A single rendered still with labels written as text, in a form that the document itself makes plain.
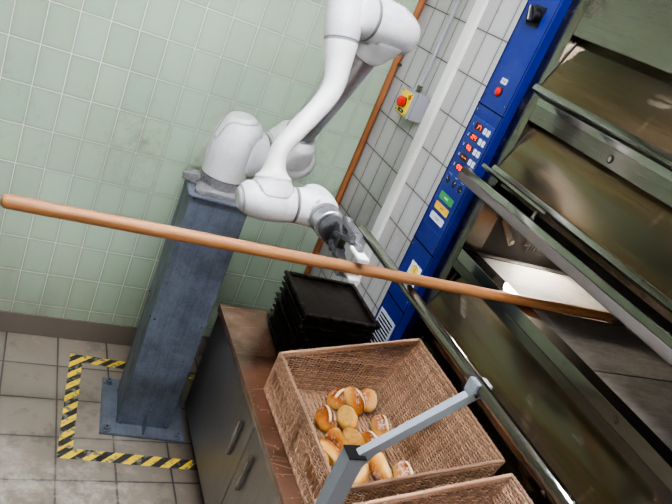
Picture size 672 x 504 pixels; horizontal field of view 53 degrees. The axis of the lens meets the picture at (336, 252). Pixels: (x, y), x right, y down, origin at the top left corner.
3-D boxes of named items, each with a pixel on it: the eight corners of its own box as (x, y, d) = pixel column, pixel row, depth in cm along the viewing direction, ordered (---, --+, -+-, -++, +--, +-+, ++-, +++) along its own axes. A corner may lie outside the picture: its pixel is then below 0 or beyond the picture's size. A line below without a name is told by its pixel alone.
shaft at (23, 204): (-2, 210, 130) (1, 196, 129) (-1, 203, 133) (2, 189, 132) (610, 324, 207) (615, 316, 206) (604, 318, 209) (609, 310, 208)
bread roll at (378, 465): (391, 470, 189) (373, 478, 189) (396, 484, 193) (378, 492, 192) (379, 444, 197) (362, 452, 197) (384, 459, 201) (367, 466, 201)
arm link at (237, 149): (193, 160, 229) (212, 100, 221) (239, 167, 241) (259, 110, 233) (211, 182, 218) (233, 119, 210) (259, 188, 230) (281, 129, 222)
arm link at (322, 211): (333, 235, 192) (339, 245, 187) (304, 228, 188) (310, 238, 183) (345, 207, 188) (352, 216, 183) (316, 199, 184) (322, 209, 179)
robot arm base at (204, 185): (179, 168, 234) (184, 154, 232) (240, 185, 242) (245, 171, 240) (182, 190, 218) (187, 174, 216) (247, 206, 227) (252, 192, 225)
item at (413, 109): (408, 115, 261) (419, 90, 257) (419, 124, 253) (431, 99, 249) (393, 109, 258) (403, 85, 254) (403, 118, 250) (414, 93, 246)
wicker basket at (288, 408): (388, 399, 236) (421, 336, 225) (464, 533, 190) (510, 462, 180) (260, 387, 213) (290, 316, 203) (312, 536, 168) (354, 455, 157)
